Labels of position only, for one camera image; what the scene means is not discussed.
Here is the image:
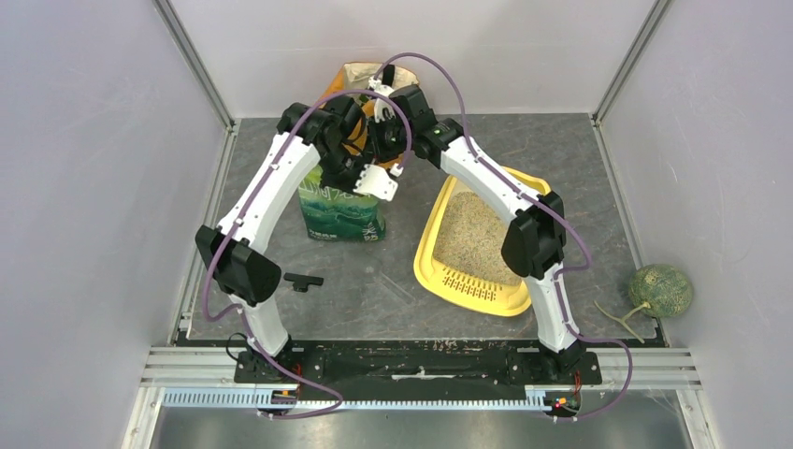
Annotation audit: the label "green cat litter bag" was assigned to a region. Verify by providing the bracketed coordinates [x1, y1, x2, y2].
[297, 166, 386, 242]

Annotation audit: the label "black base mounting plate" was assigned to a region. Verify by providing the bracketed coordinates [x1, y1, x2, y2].
[233, 340, 602, 399]

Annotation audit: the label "aluminium slotted rail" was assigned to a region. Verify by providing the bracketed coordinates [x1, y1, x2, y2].
[162, 386, 581, 412]

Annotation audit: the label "black bag clip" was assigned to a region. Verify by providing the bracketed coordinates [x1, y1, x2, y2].
[283, 272, 324, 293]

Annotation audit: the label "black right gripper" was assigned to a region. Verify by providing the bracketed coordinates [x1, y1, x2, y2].
[361, 110, 414, 163]

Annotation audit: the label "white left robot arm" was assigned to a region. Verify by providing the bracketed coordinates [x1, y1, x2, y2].
[195, 92, 382, 382]

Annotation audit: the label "yellow litter box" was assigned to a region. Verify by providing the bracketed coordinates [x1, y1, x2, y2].
[413, 176, 531, 317]

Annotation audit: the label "green netted melon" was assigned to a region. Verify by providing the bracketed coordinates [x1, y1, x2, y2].
[593, 264, 694, 344]

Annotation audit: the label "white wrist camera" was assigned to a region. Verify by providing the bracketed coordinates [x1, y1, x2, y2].
[353, 164, 398, 201]
[368, 77, 396, 123]

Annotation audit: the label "orange paper shopping bag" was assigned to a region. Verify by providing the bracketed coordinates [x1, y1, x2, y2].
[322, 62, 420, 154]

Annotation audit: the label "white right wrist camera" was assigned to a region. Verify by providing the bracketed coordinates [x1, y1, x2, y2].
[368, 77, 396, 123]

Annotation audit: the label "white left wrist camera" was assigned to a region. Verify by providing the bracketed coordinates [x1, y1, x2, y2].
[353, 164, 398, 201]

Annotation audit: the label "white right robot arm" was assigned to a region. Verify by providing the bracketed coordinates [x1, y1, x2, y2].
[369, 84, 592, 383]

